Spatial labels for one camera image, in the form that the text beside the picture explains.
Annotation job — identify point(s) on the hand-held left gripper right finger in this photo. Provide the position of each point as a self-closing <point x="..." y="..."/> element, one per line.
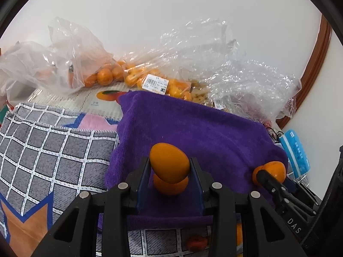
<point x="197" y="192"/>

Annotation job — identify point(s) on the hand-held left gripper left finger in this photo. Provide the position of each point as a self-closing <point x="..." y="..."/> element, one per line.
<point x="142" y="190"/>

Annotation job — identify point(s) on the labelled clear bag of mandarins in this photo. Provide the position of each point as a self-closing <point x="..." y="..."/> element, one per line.
<point x="152" y="67"/>

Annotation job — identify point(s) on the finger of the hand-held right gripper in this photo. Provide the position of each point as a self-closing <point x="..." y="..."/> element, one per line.
<point x="292" y="186"/>
<point x="268" y="180"/>

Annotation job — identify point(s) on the purple towel-covered tray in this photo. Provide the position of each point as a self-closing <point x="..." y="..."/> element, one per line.
<point x="201" y="128"/>

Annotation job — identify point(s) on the oval orange mandarin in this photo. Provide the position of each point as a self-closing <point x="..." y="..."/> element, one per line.
<point x="167" y="160"/>

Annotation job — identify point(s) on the clear bag with tan contents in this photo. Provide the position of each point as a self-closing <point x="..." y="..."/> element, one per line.
<point x="198" y="93"/>

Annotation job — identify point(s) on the white picture play mat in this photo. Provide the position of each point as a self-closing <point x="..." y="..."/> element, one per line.
<point x="88" y="101"/>

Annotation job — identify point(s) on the blue tissue pack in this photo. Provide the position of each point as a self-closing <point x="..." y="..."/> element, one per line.
<point x="294" y="150"/>

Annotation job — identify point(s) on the large crumpled clear plastic bag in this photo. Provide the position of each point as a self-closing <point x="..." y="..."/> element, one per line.
<point x="241" y="69"/>

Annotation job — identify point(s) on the white translucent plastic bag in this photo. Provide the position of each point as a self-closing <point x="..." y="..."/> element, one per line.
<point x="21" y="64"/>

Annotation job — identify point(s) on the clear bag of cherry tomatoes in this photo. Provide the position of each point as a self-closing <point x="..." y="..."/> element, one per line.
<point x="257" y="109"/>

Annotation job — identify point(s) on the small red tomato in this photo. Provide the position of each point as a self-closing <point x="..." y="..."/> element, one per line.
<point x="197" y="243"/>

